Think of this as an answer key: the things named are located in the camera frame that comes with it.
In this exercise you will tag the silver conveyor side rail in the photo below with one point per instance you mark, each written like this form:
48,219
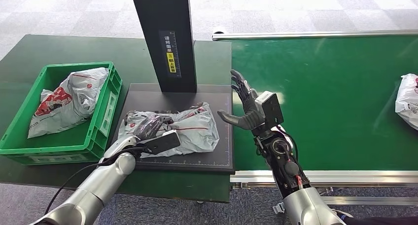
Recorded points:
310,35
359,177

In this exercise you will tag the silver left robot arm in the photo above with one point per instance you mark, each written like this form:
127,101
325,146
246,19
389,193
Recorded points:
98,187

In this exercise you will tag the green plastic crate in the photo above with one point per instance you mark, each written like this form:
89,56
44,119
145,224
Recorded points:
18,141

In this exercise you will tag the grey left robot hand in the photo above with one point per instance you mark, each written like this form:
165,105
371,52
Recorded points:
152,125

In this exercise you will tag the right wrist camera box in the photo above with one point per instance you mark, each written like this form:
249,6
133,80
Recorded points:
269,107

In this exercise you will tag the white plastic mailer package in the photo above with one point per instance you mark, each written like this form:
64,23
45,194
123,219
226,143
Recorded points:
408,101

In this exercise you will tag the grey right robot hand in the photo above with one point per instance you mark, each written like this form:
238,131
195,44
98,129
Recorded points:
249,117

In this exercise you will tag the person's shoe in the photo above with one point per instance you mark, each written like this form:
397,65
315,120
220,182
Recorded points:
341,215

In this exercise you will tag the metal conveyor support bracket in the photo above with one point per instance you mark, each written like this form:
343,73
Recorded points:
359,200

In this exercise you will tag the white red-printed mailer package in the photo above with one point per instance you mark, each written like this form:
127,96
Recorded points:
70,101

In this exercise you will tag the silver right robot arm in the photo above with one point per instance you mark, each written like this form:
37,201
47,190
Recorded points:
294,184

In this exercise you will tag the grey plastic mailer package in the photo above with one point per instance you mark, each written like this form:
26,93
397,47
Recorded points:
196,128

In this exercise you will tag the black scanner column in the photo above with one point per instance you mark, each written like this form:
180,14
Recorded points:
166,14

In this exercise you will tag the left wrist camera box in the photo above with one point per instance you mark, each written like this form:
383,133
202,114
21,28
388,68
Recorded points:
163,143

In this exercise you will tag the green conveyor belt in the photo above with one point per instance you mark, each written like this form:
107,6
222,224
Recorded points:
339,86

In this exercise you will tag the black scanner base plate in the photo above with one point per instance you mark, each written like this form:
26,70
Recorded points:
225,145

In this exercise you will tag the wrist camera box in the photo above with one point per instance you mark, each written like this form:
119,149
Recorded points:
163,143
269,107

